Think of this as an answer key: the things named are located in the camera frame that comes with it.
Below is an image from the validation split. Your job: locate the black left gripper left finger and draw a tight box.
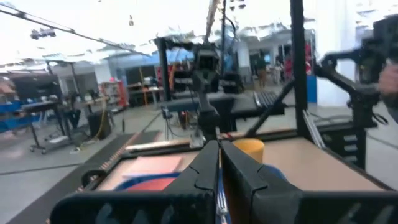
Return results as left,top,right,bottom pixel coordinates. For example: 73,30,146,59
50,139,220,224

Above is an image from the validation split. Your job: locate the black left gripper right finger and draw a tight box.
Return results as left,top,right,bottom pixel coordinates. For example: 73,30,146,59
220,139,398,224

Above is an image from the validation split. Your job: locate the yellow cup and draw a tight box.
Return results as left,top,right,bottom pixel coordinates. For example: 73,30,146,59
232,138,266,165

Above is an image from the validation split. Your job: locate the blue plastic tray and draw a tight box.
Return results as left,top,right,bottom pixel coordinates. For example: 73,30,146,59
114,164,289,224

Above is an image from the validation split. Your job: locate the pink napkin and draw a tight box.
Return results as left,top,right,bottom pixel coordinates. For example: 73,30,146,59
123,155,184,179

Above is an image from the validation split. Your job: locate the grey desk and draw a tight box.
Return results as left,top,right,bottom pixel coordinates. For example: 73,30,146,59
160,93,237,113

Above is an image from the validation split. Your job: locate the person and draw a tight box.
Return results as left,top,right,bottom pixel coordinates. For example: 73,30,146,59
282,52,295,82
256,51,269,90

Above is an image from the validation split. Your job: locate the black desk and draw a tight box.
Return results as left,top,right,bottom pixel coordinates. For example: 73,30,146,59
214,91,287,133

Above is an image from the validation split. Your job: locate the black keyboard with coloured keys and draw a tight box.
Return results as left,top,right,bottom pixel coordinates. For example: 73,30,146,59
253,90,285,110

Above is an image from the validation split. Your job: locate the red shelf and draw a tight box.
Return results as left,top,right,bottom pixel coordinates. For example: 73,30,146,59
99,80,129,110

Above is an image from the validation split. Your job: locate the black bin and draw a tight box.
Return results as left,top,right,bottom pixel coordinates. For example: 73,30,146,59
86,110,113,141

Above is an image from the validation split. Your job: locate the person's hand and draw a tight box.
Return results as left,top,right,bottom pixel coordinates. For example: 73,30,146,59
378,63,398,97

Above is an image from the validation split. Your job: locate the blue table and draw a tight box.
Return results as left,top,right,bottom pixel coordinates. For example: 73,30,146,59
0,100,42,133

